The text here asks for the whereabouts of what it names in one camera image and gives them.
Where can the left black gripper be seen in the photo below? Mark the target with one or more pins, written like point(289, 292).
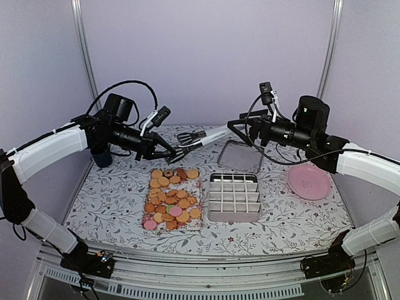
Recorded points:
point(149, 140)

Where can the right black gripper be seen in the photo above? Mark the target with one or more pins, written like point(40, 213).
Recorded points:
point(262, 125)

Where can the metal serving tongs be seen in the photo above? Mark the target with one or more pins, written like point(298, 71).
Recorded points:
point(190, 141)

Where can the swirl orange cookie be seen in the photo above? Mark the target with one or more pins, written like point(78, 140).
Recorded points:
point(149, 208)

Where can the metal divided cookie tin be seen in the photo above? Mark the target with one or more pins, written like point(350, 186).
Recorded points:
point(233, 198)

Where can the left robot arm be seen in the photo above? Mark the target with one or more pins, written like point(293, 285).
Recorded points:
point(95, 133)

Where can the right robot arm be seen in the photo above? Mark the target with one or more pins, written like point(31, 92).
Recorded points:
point(335, 155)

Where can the chocolate donut cookie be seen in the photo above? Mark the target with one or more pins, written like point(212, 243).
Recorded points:
point(168, 173)

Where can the round tan cookie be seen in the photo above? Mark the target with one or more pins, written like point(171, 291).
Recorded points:
point(192, 174)

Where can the metal tin lid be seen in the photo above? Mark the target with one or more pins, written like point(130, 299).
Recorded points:
point(240, 157)

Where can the floral cookie tray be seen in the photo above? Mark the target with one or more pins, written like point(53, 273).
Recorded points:
point(179, 191)

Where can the dark blue cup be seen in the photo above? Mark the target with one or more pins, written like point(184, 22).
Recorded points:
point(101, 157)

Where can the pink plate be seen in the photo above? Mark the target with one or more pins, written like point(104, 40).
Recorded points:
point(308, 182)

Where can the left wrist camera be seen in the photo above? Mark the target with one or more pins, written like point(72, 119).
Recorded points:
point(155, 119)

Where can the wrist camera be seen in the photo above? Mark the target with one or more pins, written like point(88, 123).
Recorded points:
point(155, 119)
point(268, 94)

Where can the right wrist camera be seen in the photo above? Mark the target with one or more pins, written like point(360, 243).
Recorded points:
point(268, 94)

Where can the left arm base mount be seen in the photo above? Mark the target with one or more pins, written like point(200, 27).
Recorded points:
point(100, 264)

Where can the right aluminium frame post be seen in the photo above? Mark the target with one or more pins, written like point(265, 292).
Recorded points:
point(331, 47)

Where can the aluminium frame post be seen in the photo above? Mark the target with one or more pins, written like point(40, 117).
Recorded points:
point(331, 47)
point(77, 14)

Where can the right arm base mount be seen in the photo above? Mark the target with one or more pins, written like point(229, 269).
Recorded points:
point(331, 263)

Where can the left aluminium frame post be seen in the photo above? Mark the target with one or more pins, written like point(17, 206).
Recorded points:
point(77, 14)

